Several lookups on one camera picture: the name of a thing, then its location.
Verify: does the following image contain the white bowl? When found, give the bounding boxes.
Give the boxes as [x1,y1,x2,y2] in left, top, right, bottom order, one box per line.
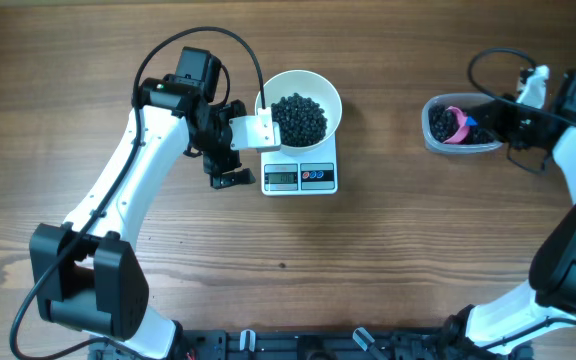
[263,70,343,155]

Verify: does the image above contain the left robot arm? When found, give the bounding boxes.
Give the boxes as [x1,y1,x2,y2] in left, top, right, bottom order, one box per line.
[28,75,279,359]

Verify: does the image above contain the clear plastic container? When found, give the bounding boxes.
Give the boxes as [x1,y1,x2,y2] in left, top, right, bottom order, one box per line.
[421,93,502,155]

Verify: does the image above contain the black beans pile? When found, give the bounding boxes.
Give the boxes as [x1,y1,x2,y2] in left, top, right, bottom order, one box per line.
[429,105,484,145]

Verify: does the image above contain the pink scoop with blue handle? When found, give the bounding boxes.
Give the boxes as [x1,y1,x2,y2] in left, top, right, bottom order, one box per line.
[443,106,478,145]

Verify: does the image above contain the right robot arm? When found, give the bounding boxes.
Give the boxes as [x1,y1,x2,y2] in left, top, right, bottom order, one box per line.
[430,69,576,359]

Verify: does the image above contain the black mounting rail base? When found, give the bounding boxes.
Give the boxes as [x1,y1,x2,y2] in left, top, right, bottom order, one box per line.
[87,327,534,360]

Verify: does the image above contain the white digital kitchen scale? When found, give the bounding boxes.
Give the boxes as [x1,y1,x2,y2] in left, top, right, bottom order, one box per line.
[261,135,338,196]

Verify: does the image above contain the black beans in bowl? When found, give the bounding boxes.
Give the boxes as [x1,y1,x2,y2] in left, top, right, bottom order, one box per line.
[271,93,327,147]

